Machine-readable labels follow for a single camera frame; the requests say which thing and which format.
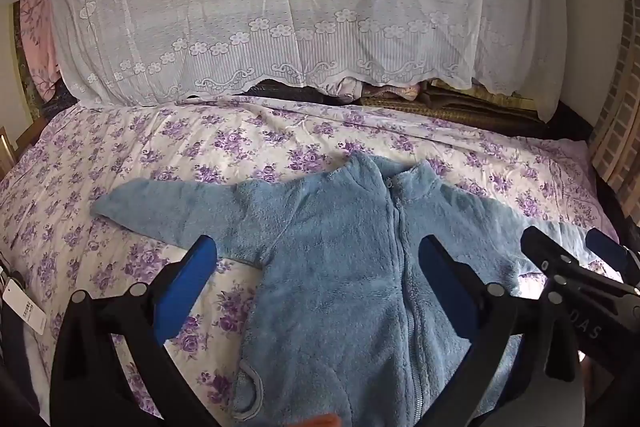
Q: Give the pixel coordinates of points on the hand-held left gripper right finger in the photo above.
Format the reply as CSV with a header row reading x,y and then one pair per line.
x,y
445,282

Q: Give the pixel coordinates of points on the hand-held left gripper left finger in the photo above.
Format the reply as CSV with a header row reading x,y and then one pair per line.
x,y
187,282

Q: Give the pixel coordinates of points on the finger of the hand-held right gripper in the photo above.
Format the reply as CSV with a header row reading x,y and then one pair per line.
x,y
550,252
610,254

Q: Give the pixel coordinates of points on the blue fleece zip jacket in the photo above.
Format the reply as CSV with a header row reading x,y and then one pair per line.
x,y
340,267

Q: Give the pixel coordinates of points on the brown checkered curtain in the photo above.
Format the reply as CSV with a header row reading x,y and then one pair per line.
x,y
620,117

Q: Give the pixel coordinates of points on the purple floral bedsheet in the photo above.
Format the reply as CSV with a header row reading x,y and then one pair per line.
x,y
150,142

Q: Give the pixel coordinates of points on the white paper tag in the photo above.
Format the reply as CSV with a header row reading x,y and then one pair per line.
x,y
22,309

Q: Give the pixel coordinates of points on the dark garment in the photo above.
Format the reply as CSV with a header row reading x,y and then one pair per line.
x,y
20,382

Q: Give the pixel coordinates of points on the pink patterned cloth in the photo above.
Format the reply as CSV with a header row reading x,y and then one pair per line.
x,y
40,7

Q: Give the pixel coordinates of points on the wooden bed frame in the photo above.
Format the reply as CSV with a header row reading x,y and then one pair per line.
x,y
6,147

